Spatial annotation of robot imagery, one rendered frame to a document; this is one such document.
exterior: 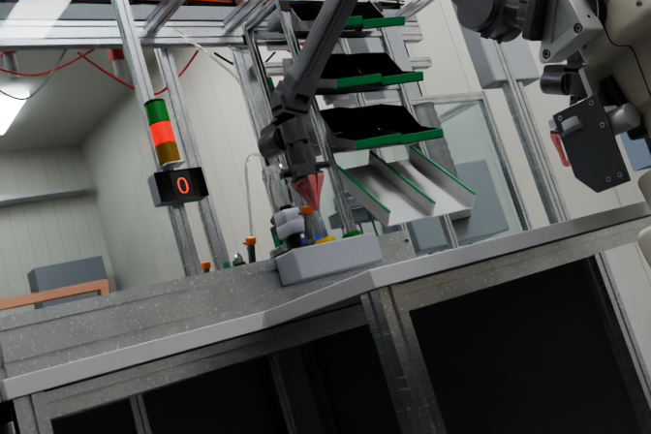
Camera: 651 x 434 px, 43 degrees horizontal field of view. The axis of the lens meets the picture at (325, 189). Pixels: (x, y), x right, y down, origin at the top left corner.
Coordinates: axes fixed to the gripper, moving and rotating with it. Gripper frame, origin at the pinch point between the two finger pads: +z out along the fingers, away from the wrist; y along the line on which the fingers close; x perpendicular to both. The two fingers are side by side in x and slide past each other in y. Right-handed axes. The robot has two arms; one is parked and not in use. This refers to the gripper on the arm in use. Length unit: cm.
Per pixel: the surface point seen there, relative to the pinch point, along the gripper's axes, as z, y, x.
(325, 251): 11.6, 11.7, 14.0
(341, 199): -3.6, -19.4, -14.2
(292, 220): 0.6, 1.2, -8.1
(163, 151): -22.4, 20.8, -21.8
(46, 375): 21, 68, 15
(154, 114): -31.3, 20.7, -21.7
